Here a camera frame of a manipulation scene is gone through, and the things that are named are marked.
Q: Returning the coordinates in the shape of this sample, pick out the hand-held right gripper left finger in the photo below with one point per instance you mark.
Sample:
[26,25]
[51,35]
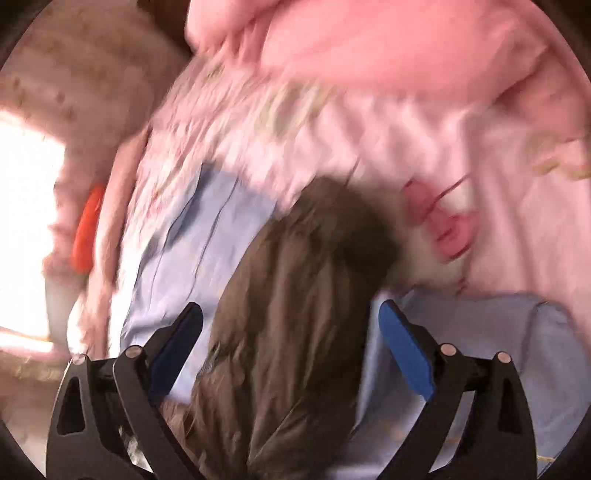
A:
[171,356]

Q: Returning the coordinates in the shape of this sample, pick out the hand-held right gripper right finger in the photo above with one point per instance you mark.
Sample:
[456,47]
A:
[406,350]

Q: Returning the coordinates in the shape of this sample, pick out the brown jacket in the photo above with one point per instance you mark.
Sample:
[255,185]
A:
[295,295]

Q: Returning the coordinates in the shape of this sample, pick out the light blue cloth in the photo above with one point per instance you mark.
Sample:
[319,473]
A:
[194,240]

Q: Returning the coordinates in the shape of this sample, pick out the orange object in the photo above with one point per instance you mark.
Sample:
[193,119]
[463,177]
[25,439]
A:
[87,230]

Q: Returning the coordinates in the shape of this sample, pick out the pink patterned bed sheet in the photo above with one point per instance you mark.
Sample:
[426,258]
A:
[369,138]

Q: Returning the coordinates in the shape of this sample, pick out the pink blanket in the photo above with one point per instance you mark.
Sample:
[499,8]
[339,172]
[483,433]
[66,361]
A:
[369,41]

